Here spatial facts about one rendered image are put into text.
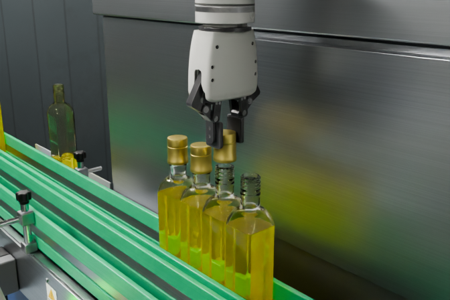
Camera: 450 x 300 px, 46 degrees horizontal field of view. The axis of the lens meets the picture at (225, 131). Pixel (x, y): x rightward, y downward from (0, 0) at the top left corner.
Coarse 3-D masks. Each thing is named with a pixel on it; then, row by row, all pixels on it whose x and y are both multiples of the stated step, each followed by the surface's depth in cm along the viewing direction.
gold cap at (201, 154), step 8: (192, 144) 85; (200, 144) 85; (192, 152) 84; (200, 152) 83; (208, 152) 84; (192, 160) 84; (200, 160) 83; (208, 160) 84; (192, 168) 84; (200, 168) 84; (208, 168) 84
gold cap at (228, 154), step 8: (224, 136) 78; (232, 136) 78; (224, 144) 78; (232, 144) 79; (216, 152) 79; (224, 152) 78; (232, 152) 79; (216, 160) 79; (224, 160) 79; (232, 160) 79
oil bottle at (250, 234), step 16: (240, 208) 77; (240, 224) 76; (256, 224) 76; (272, 224) 78; (240, 240) 77; (256, 240) 76; (272, 240) 79; (240, 256) 77; (256, 256) 77; (272, 256) 79; (240, 272) 78; (256, 272) 78; (272, 272) 80; (240, 288) 79; (256, 288) 78; (272, 288) 81
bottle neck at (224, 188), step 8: (216, 168) 80; (224, 168) 80; (232, 168) 80; (216, 176) 80; (224, 176) 80; (232, 176) 80; (216, 184) 81; (224, 184) 80; (232, 184) 81; (216, 192) 81; (224, 192) 80; (232, 192) 81
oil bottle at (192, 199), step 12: (192, 192) 85; (204, 192) 84; (180, 204) 87; (192, 204) 84; (180, 216) 88; (192, 216) 85; (180, 228) 88; (192, 228) 86; (192, 240) 86; (192, 252) 87; (192, 264) 88
